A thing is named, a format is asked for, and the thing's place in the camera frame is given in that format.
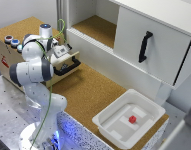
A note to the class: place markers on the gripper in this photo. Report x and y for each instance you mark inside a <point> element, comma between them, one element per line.
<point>61,51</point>

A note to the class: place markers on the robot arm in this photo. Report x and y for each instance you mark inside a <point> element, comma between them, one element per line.
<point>30,71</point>

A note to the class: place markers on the white cabinet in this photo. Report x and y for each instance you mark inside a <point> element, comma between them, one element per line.
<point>105,58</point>

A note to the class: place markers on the pink block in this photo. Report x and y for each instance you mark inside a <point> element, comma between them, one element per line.
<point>132,119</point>

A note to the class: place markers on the wooden drawer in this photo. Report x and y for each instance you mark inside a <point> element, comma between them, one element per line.
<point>69,58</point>

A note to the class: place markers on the green button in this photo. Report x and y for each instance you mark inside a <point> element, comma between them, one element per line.
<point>19,47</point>

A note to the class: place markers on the blue button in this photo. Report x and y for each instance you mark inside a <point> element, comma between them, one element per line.
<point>15,42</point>

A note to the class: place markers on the wooden drawer box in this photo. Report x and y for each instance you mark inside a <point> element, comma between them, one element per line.
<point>20,28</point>

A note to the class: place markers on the red button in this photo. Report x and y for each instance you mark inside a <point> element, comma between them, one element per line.
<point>8,38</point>

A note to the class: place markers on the white sliding door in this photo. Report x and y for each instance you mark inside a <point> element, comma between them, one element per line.
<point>161,50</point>

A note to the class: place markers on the white plastic box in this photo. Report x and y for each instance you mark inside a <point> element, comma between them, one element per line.
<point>126,130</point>

